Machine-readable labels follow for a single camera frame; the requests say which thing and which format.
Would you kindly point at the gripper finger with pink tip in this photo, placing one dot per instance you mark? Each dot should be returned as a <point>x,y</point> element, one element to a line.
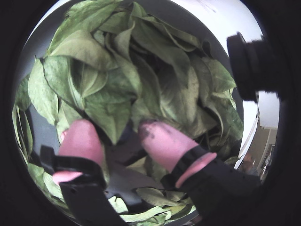
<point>164,143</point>
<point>82,146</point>

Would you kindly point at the dark grey shallow bowl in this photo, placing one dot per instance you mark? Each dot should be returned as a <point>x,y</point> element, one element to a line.
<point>44,134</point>

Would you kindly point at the pile of green leaves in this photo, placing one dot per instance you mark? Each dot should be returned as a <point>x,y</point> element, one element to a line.
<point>105,70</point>

